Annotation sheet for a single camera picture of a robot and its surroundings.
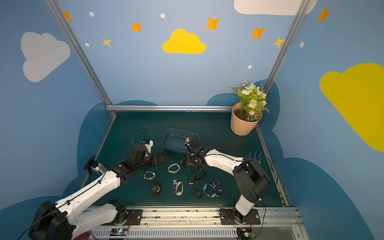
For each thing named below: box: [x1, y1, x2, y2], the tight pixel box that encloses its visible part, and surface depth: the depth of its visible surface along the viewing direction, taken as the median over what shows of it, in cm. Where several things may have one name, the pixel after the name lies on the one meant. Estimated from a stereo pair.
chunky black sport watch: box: [193, 168, 206, 180], surface depth 88 cm
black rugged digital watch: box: [152, 181, 162, 196], surface depth 84 cm
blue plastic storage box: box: [161, 128, 200, 154], surface depth 106 cm
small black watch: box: [190, 187, 203, 199], surface depth 81 cm
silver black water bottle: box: [91, 161, 107, 176], surface depth 83 cm
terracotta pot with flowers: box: [230, 80, 270, 136], surface depth 98 cm
